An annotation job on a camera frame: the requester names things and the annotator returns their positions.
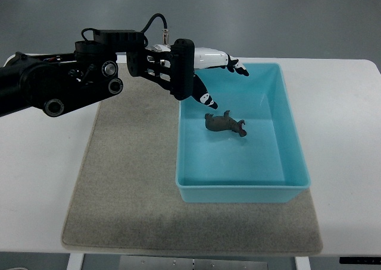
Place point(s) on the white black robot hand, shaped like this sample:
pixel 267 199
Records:
pixel 212 58

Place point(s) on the brown toy hippo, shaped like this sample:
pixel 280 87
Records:
pixel 223 123

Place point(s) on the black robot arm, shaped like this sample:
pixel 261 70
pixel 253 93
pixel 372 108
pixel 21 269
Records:
pixel 61 83

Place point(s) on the blue plastic box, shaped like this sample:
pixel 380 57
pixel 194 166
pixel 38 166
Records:
pixel 265 166

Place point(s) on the grey felt mat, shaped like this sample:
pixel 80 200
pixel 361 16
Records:
pixel 126 198

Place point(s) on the black table control panel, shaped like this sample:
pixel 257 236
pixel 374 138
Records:
pixel 360 260

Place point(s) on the grey table base plate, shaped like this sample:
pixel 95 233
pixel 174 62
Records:
pixel 146 262

